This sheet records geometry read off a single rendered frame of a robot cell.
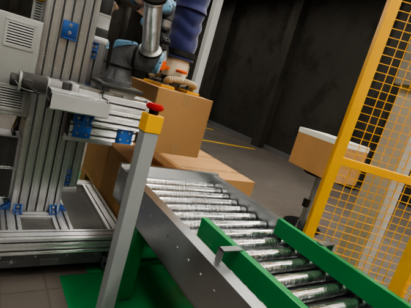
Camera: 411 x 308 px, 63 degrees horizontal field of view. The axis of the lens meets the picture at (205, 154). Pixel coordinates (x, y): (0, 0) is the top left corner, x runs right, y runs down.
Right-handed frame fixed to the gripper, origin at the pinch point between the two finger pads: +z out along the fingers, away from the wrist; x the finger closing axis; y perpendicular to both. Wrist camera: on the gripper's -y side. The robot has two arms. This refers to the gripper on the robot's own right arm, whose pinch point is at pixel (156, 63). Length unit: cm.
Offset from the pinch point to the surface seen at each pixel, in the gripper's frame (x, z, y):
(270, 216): -57, 61, -69
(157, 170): -13, 61, -12
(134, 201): 23, 55, -72
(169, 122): -17.6, 32.7, -0.2
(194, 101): -31.6, 16.2, 0.2
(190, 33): -25.5, -24.7, 19.3
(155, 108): 25, 17, -72
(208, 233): -3, 59, -91
